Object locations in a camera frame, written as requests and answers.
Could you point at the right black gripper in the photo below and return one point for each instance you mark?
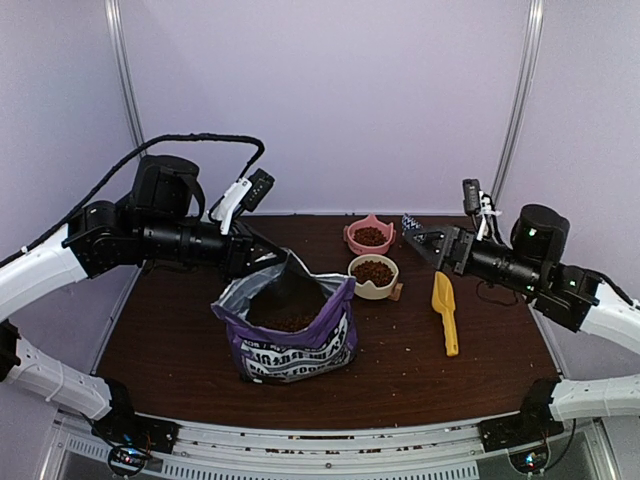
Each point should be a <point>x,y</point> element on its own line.
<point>457,242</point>

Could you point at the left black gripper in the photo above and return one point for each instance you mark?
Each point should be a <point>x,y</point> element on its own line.
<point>240,239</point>

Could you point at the yellow plastic food scoop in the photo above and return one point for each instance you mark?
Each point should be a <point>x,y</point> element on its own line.
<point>443,303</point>

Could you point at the purple pet food bag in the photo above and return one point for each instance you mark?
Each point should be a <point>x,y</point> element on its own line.
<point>285,324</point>

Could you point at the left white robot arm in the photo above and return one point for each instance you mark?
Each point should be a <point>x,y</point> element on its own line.
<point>159,219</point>

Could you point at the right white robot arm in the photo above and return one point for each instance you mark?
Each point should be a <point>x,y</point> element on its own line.
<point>402,376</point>

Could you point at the pink cat-ear pet bowl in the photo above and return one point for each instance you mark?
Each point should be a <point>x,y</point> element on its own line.
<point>370,220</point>

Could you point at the cream cat-ear pet bowl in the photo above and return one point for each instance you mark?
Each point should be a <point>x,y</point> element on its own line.
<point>369,291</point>

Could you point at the blue white patterned bowl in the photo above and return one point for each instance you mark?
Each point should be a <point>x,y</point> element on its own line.
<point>411,228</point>

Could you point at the brown kibble in pink bowl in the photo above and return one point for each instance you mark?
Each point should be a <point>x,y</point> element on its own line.
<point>369,236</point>

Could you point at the wooden bowl stand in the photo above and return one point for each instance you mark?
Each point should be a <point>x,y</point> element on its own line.
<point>396,292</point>

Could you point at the brown kibble in cream bowl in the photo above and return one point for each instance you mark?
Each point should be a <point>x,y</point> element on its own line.
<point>376,272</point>

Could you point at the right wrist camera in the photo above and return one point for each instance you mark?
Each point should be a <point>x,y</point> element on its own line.
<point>480,208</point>

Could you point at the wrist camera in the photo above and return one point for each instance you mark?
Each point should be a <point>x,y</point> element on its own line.
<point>480,208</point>
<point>243,195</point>

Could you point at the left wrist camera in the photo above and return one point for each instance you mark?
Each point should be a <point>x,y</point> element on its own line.
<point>243,195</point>

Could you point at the right aluminium corner post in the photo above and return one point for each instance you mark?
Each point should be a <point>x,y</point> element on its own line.
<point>529,58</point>

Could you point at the aluminium corner post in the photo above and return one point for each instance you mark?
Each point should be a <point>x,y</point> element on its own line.
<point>116,33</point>
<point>529,58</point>

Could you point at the front aluminium frame rail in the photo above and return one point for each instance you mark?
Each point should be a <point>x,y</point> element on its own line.
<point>452,450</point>

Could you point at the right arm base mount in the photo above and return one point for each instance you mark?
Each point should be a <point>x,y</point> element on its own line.
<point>520,440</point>

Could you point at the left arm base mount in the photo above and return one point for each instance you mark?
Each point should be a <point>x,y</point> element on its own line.
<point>134,447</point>

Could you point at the left aluminium corner post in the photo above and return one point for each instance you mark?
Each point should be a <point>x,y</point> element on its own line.
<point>116,33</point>

